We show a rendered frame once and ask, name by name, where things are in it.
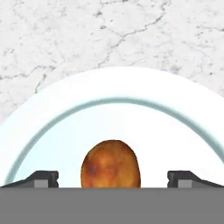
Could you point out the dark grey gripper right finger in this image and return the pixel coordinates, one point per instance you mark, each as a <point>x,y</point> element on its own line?
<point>182,176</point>

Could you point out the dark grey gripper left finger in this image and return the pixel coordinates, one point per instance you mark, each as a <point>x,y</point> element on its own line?
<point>43,176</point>

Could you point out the brown chicken drumstick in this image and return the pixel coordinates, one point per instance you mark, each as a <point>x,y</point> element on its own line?
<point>110,166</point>

